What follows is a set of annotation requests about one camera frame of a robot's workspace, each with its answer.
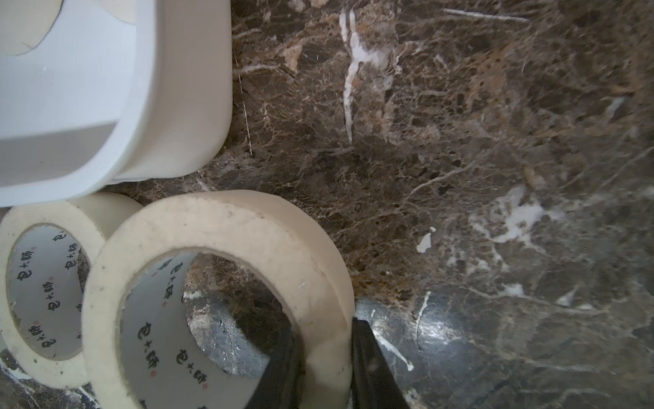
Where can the masking tape roll six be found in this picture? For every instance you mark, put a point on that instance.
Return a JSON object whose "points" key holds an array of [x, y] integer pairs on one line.
{"points": [[46, 254]]}

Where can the masking tape roll four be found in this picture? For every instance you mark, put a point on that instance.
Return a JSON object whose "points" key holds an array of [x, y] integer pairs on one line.
{"points": [[137, 347]]}

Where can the white plastic storage tray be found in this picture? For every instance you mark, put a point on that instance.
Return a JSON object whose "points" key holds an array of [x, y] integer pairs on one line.
{"points": [[118, 91]]}

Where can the masking tape roll one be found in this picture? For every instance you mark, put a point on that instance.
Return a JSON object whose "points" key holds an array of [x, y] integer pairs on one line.
{"points": [[25, 23]]}

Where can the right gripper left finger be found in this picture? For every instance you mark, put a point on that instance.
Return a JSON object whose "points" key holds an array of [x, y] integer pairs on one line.
{"points": [[279, 387]]}

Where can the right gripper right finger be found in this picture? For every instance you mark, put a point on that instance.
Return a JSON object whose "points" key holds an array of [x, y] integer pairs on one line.
{"points": [[374, 386]]}

